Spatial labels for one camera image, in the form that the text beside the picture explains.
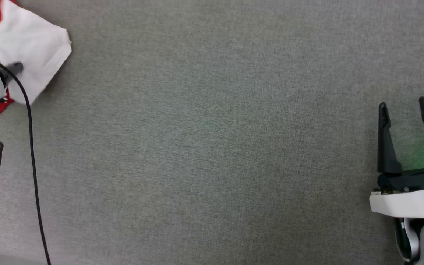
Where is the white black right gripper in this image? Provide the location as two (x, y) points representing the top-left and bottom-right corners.
(369, 97), (424, 219)

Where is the red white Bulls 23 jersey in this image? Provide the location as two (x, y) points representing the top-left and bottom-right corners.
(0, 0), (73, 124)

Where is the grey fabric sofa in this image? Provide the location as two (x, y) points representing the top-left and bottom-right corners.
(0, 0), (424, 265)

